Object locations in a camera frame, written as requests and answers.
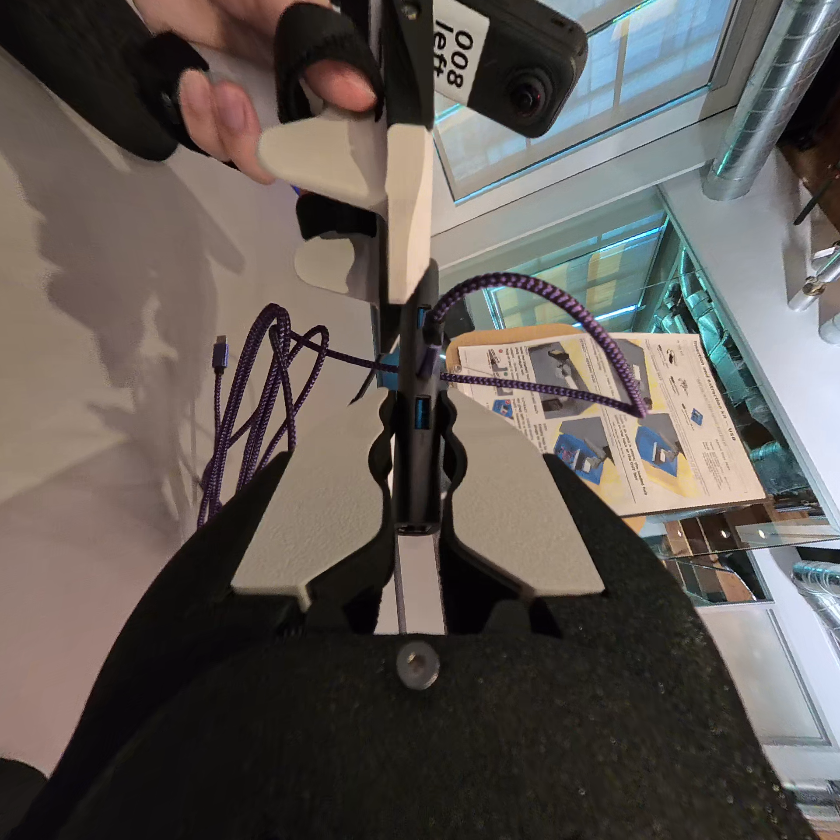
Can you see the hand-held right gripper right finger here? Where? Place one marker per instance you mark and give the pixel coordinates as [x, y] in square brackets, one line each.
[512, 512]

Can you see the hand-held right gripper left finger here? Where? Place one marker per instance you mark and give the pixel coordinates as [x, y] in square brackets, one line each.
[315, 499]

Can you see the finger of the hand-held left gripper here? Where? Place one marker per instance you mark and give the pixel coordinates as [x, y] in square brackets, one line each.
[410, 210]

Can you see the grey USB hub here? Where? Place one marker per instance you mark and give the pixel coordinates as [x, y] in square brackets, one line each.
[420, 472]

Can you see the grey desk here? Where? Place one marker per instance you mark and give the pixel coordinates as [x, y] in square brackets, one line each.
[98, 328]

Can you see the person's left hand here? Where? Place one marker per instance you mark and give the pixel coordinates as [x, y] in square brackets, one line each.
[216, 111]

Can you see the printed instruction sheet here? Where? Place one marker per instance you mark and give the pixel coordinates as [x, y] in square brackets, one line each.
[590, 426]

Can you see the large window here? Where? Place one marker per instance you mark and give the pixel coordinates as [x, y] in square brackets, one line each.
[656, 52]

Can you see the narrow window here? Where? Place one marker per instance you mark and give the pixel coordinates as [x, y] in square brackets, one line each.
[590, 275]

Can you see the silver ventilation duct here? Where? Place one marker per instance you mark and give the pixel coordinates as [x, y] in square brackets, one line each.
[774, 98]

